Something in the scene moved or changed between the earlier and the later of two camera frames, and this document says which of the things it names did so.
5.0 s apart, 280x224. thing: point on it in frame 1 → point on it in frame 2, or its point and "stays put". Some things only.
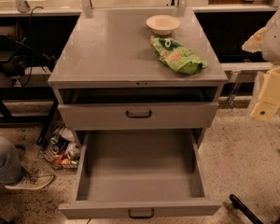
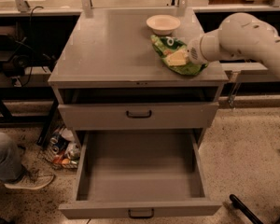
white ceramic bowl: [162, 24] stays put
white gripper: [277, 41] → [194, 51]
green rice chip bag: [180, 59] stays put
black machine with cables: [14, 56] stays put
